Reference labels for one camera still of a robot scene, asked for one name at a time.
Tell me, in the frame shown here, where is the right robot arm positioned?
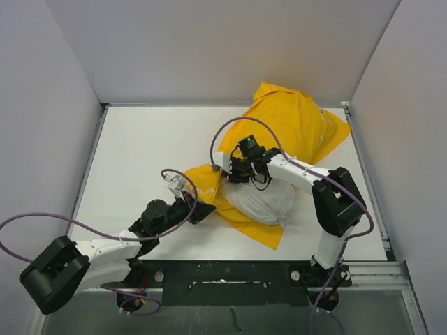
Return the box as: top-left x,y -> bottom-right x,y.
213,135 -> 366,285

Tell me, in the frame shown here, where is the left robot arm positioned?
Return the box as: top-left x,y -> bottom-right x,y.
19,193 -> 216,315

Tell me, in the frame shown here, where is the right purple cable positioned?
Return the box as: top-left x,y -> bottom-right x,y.
208,117 -> 375,335

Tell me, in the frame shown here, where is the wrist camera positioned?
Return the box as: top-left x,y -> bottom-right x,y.
163,174 -> 187,199
211,151 -> 232,174

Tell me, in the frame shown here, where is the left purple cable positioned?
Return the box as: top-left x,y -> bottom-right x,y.
0,168 -> 199,318

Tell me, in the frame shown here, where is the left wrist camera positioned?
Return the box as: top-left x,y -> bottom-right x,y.
163,174 -> 187,199

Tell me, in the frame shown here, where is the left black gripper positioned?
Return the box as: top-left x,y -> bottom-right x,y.
154,191 -> 216,236

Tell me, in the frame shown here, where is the yellow printed pillowcase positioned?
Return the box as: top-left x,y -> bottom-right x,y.
185,82 -> 351,250

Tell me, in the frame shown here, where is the white pillow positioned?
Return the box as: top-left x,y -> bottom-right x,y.
220,179 -> 296,225

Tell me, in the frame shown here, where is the aluminium frame rail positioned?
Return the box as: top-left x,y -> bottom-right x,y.
29,105 -> 426,334

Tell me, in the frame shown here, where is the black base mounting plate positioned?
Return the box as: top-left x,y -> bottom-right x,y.
111,260 -> 352,307

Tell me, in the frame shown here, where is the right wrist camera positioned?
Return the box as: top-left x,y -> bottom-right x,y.
211,151 -> 232,174

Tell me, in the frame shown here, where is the purple cable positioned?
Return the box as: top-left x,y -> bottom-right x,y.
208,117 -> 375,335
0,168 -> 199,318

